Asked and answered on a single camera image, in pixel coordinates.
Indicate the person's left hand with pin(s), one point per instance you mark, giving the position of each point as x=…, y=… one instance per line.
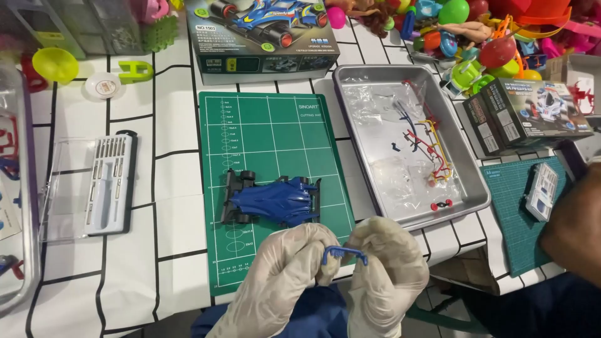
x=277, y=277

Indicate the person's right hand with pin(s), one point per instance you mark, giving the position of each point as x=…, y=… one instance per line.
x=389, y=277

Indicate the blue plastic wing part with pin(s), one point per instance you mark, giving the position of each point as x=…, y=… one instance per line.
x=345, y=252

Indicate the person's blue trousers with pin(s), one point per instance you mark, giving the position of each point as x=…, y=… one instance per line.
x=319, y=314

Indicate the blue toy race car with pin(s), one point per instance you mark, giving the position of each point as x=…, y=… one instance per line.
x=277, y=199

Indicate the red roller axle part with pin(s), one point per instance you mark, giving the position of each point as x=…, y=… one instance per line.
x=442, y=205

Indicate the large green cutting mat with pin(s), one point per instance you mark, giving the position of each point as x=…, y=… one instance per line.
x=277, y=155

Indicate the small blue plastic piece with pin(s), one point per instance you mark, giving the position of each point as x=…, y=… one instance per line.
x=396, y=147

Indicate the silver metal tray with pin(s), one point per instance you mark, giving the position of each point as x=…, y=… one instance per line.
x=408, y=145

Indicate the yellow plastic sprue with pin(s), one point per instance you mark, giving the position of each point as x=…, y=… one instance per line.
x=439, y=150

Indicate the clear plastic bags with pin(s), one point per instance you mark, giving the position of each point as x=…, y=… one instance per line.
x=399, y=141

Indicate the red plastic sprue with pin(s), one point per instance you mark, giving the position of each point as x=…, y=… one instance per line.
x=420, y=141

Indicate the small green cutting mat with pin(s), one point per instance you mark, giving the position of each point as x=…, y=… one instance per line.
x=516, y=211

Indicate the blue plastic sprue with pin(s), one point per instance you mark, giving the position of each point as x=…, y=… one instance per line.
x=407, y=123

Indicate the small white bit case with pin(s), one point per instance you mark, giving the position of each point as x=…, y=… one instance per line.
x=541, y=191

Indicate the white screwdriver bit set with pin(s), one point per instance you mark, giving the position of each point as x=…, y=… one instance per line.
x=110, y=183

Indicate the small toy car box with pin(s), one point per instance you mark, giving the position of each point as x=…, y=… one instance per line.
x=526, y=115

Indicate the clear bit set lid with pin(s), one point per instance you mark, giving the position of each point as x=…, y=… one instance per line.
x=65, y=187

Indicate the large toy car box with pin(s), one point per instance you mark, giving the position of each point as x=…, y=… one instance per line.
x=263, y=37

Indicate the heap of colourful toys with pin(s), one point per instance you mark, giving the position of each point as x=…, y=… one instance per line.
x=474, y=37

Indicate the white round lid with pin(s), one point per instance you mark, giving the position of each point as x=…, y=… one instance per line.
x=103, y=86

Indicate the open white carton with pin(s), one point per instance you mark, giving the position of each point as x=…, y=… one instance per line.
x=575, y=82

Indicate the green plastic basket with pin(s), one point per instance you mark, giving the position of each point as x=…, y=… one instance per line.
x=159, y=34

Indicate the clear plastic tray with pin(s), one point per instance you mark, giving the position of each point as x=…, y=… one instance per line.
x=16, y=187

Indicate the yellow-green suction cup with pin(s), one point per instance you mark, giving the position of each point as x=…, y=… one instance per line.
x=55, y=65

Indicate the grey plastic drawer box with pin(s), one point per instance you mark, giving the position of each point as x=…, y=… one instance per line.
x=75, y=26

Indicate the green stool frame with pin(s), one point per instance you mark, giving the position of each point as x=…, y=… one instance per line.
x=446, y=321

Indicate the green plastic bracket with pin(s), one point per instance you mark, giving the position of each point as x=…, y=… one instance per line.
x=135, y=72

